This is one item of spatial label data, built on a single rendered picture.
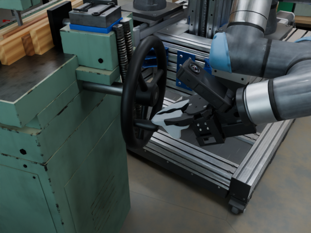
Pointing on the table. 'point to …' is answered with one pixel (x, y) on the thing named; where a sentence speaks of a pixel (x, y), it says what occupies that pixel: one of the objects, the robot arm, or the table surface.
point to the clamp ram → (59, 19)
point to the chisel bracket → (18, 4)
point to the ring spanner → (102, 9)
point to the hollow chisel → (19, 19)
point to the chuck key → (84, 7)
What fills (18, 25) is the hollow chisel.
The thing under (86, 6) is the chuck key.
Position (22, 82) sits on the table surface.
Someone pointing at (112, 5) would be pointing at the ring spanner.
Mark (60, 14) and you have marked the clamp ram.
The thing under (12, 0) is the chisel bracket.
